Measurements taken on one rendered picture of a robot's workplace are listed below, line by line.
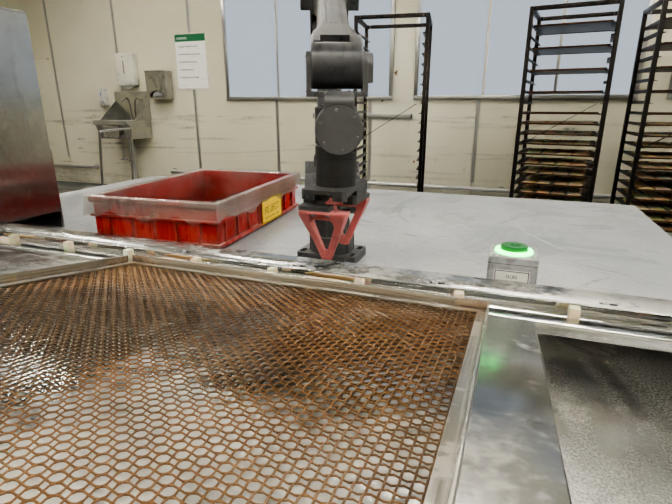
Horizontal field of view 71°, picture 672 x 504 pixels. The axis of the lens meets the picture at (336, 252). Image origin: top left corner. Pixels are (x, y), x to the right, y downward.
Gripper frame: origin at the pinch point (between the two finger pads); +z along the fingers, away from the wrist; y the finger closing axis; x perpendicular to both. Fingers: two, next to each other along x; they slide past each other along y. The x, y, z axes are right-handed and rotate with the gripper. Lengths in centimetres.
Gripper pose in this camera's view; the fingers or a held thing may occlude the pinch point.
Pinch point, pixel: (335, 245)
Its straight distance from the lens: 69.1
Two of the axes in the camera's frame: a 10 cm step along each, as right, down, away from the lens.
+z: 0.0, 9.5, 3.2
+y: 3.4, -3.0, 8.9
